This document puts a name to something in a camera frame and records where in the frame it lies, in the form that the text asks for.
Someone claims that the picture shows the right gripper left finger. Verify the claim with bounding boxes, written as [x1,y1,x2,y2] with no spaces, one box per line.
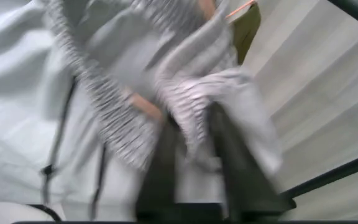
[134,120,185,215]

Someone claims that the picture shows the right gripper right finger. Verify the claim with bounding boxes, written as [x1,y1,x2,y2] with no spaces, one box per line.
[209,102,297,219]

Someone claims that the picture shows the pink clothes hanger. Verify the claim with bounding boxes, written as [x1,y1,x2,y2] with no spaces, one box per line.
[126,0,219,123]
[224,0,257,19]

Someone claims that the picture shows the green printed shirt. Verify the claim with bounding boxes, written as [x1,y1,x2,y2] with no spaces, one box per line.
[231,2,262,66]

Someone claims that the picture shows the pale grey shorts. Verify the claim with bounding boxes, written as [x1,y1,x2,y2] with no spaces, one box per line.
[0,0,284,223]

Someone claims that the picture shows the black clothes rack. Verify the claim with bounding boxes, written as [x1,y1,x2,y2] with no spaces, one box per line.
[278,0,358,200]

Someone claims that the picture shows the white curtain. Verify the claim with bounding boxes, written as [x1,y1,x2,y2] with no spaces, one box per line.
[225,0,358,223]

